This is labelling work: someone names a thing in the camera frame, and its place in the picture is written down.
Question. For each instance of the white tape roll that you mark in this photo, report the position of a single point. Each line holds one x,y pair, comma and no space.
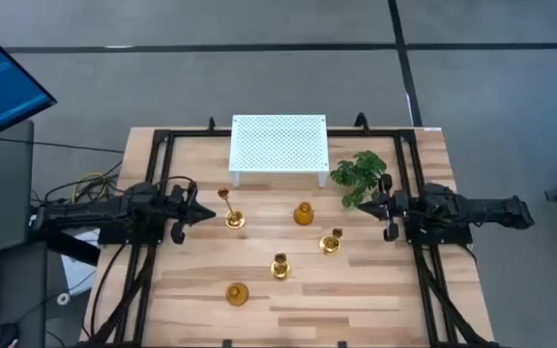
59,298

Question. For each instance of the white perforated metal shelf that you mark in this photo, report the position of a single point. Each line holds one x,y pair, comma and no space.
278,145

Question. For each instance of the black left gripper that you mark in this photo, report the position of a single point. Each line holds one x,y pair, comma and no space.
184,212

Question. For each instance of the black aluminium table frame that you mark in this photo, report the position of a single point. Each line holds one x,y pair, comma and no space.
380,132

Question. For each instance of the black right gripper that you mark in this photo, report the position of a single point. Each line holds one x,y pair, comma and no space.
394,205

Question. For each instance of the black desk support bar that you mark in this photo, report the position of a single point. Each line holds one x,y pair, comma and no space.
73,250

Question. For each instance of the short gold candlestick holder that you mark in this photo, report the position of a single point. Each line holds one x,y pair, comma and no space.
329,245

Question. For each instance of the white paper sheet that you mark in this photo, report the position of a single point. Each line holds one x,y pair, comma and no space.
78,275

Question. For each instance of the medium gold candlestick holder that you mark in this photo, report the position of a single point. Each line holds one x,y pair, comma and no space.
281,270

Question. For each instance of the tall gold candlestick holder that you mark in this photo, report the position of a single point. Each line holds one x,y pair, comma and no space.
235,220

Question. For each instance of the green artificial plant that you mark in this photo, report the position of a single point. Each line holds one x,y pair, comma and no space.
360,174

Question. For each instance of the black computer mouse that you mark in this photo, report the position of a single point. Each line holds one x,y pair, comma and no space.
7,334

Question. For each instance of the amber glass candle holder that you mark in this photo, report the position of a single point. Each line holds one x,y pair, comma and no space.
237,295
303,214

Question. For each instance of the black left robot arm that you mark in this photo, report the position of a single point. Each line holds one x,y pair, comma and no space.
90,212

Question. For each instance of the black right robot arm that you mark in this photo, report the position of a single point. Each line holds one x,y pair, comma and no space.
477,210

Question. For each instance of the dark grey desk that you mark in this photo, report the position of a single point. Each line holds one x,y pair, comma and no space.
22,290

